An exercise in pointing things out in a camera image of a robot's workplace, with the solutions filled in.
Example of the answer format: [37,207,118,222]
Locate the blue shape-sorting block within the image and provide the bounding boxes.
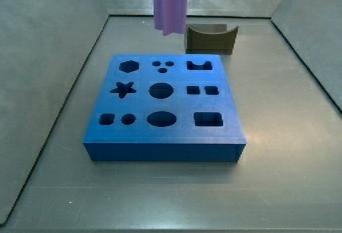
[83,54,246,162]

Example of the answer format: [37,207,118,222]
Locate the dark olive curved holder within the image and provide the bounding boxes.
[185,24,240,55]

